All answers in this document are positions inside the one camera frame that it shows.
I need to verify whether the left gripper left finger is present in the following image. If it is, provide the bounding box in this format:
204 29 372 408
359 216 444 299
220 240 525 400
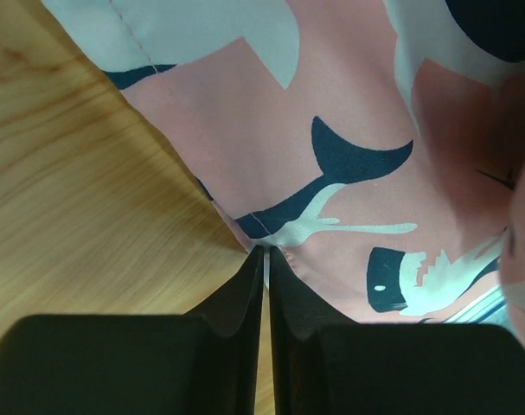
0 248 263 414

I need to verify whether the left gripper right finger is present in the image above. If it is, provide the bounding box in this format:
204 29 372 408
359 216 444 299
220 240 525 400
269 248 525 414

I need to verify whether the pink patterned garment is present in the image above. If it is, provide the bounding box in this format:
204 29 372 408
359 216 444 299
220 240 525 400
45 1 525 347

